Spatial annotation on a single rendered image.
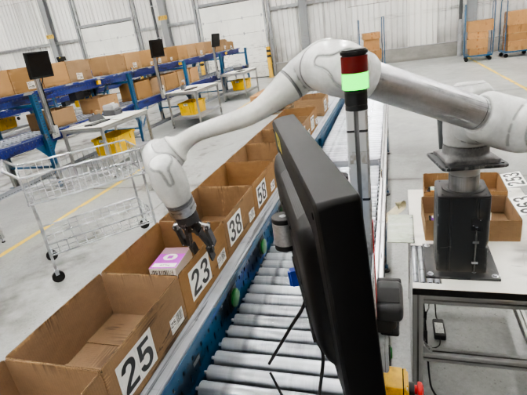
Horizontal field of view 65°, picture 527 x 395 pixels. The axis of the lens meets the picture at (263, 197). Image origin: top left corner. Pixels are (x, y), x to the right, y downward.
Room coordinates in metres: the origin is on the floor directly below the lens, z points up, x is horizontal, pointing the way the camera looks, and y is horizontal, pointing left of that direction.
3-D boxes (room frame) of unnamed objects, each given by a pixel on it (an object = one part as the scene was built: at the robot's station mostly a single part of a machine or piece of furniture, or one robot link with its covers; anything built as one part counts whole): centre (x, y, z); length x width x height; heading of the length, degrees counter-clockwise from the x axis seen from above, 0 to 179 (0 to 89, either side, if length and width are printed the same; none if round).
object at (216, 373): (0.97, 0.02, 0.72); 0.52 x 0.05 x 0.05; 71
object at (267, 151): (2.46, -0.01, 0.96); 0.39 x 0.29 x 0.17; 161
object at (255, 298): (1.34, -0.10, 0.72); 0.52 x 0.05 x 0.05; 71
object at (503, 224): (1.70, -0.92, 0.80); 0.38 x 0.28 x 0.10; 71
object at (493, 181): (2.01, -1.05, 0.80); 0.38 x 0.28 x 0.10; 69
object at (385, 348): (0.79, -0.24, 0.95); 0.07 x 0.03 x 0.07; 161
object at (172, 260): (1.43, 0.39, 0.92); 0.16 x 0.11 x 0.07; 166
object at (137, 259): (1.36, 0.37, 0.96); 0.39 x 0.29 x 0.17; 161
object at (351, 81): (0.80, -0.20, 1.62); 0.05 x 0.05 x 0.06
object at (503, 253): (1.67, -0.95, 0.74); 1.00 x 0.58 x 0.03; 160
